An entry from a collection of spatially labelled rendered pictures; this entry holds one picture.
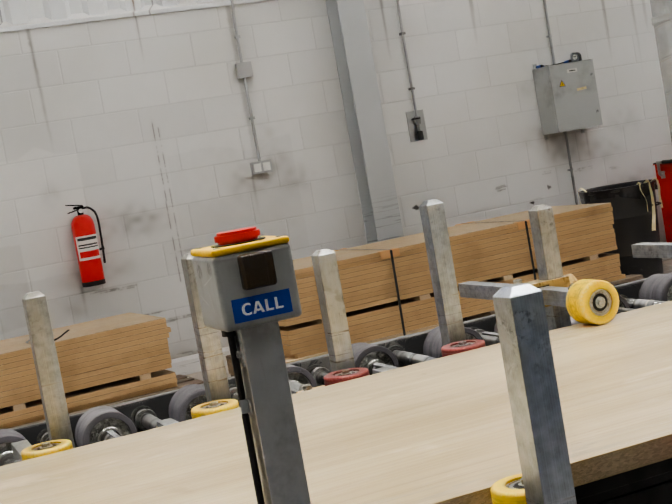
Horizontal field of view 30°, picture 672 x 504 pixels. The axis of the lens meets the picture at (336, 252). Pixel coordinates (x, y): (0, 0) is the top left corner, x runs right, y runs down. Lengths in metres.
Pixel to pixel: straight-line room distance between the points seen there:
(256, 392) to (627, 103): 9.19
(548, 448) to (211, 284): 0.36
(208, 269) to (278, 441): 0.16
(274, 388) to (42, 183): 7.22
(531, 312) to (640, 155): 9.06
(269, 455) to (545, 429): 0.27
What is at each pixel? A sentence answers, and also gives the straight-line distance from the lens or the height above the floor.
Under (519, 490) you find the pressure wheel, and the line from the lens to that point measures 1.33.
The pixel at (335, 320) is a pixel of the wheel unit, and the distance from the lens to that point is 2.27.
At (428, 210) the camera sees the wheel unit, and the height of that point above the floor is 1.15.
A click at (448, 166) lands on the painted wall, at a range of 9.28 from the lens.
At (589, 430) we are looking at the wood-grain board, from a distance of 1.56.
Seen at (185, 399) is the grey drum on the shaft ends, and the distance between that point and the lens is 2.60.
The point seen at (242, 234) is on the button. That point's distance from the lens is 1.07.
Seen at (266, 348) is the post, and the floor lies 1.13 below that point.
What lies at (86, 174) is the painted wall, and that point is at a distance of 8.33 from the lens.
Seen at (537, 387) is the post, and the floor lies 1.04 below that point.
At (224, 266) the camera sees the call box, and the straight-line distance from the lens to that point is 1.05.
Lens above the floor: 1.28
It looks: 4 degrees down
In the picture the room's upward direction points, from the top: 10 degrees counter-clockwise
